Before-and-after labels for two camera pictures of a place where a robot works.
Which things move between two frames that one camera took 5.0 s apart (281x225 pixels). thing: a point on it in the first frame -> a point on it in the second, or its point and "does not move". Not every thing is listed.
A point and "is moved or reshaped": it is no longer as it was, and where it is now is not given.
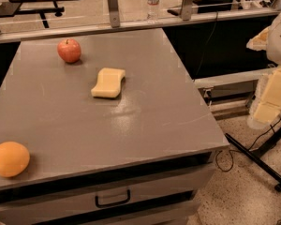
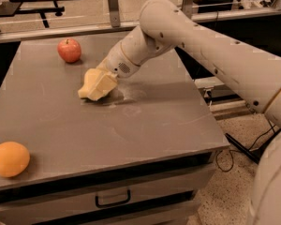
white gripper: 280,39 -> 117,61
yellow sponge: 109,84 is moved or reshaped
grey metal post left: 113,5 does not move
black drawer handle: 97,205 does not move
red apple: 69,51 does not move
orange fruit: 9,158 does not move
